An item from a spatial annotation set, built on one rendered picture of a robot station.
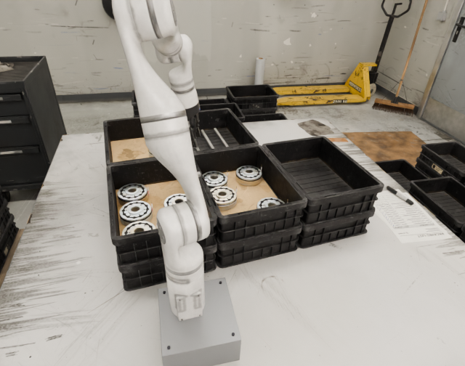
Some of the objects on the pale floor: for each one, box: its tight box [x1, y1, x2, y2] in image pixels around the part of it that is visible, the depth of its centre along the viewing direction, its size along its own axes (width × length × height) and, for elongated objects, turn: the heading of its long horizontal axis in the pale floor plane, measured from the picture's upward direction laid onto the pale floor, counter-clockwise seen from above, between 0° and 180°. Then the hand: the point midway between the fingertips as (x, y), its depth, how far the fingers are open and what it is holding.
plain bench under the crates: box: [0, 117, 465, 366], centre depth 159 cm, size 160×160×70 cm
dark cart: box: [0, 56, 67, 202], centre depth 244 cm, size 60×45×90 cm
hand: (195, 138), depth 115 cm, fingers open, 5 cm apart
